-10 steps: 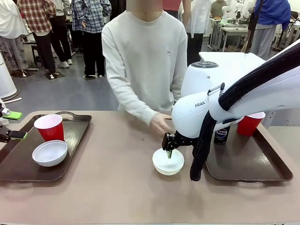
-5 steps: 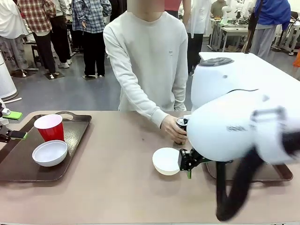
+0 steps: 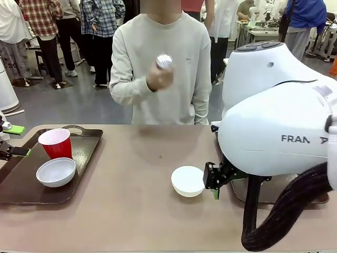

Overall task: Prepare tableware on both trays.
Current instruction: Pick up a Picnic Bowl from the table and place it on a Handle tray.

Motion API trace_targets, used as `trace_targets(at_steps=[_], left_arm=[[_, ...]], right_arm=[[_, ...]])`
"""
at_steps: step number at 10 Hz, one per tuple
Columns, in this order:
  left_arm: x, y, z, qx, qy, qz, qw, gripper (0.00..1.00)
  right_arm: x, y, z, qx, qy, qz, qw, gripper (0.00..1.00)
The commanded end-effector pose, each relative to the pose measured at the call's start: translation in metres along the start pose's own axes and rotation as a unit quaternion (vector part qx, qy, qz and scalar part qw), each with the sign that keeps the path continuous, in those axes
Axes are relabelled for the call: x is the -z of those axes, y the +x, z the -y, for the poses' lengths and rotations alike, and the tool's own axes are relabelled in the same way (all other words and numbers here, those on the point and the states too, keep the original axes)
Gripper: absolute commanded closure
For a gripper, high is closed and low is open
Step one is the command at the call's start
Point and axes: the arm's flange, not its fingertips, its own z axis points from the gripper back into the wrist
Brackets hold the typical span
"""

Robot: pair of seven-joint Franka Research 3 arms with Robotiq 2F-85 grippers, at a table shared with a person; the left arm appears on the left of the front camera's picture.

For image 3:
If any person's left forearm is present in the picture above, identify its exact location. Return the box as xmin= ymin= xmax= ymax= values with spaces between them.
xmin=193 ymin=84 xmax=212 ymax=125

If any grey lab workbench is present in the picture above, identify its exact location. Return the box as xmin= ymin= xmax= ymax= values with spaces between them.
xmin=235 ymin=20 xmax=280 ymax=51

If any person in blue jacket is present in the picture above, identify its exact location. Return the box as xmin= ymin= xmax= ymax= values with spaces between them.
xmin=278 ymin=0 xmax=328 ymax=62

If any person in grey hoodie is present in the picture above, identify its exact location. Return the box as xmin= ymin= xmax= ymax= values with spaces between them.
xmin=54 ymin=0 xmax=81 ymax=77

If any brown plastic tray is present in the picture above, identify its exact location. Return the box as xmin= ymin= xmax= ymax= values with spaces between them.
xmin=213 ymin=126 xmax=330 ymax=205
xmin=0 ymin=124 xmax=104 ymax=206

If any black Pepsi can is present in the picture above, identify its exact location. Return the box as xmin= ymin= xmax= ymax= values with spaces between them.
xmin=155 ymin=52 xmax=175 ymax=72

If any black sleeved cable bundle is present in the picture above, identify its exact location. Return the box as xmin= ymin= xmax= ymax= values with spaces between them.
xmin=241 ymin=161 xmax=337 ymax=253

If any person in white shirt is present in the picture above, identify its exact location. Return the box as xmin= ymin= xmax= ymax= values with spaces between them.
xmin=0 ymin=0 xmax=33 ymax=81

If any person in red top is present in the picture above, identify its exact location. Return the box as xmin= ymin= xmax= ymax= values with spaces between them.
xmin=181 ymin=0 xmax=205 ymax=13

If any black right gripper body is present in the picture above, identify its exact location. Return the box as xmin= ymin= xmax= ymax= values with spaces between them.
xmin=217 ymin=157 xmax=250 ymax=187

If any person in beige sweater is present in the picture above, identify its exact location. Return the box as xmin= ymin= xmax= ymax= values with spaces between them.
xmin=108 ymin=12 xmax=213 ymax=125

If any person in olive shirt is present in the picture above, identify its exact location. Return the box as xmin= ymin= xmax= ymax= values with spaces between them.
xmin=236 ymin=0 xmax=256 ymax=21

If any red plastic cup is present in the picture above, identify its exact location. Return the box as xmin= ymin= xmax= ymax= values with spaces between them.
xmin=37 ymin=128 xmax=73 ymax=161

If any white frame workbench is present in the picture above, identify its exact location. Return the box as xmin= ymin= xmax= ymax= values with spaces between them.
xmin=305 ymin=20 xmax=337 ymax=63

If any person's right forearm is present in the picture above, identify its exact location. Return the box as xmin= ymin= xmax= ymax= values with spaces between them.
xmin=109 ymin=76 xmax=157 ymax=108

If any person's right hand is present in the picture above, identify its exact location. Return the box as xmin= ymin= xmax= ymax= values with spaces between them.
xmin=146 ymin=66 xmax=176 ymax=93

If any person in blue plaid shirt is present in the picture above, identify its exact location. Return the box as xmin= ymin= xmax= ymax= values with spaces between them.
xmin=80 ymin=0 xmax=126 ymax=88

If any person in white coat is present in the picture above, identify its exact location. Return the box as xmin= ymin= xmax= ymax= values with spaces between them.
xmin=204 ymin=0 xmax=239 ymax=84

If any black stool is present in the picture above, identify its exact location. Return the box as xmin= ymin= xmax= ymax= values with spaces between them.
xmin=33 ymin=49 xmax=55 ymax=77

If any white plastic bowl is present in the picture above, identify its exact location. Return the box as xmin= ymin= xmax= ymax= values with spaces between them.
xmin=171 ymin=165 xmax=206 ymax=198
xmin=35 ymin=157 xmax=77 ymax=189

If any person in red plaid shirt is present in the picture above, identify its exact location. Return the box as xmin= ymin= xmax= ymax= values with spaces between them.
xmin=18 ymin=0 xmax=64 ymax=90

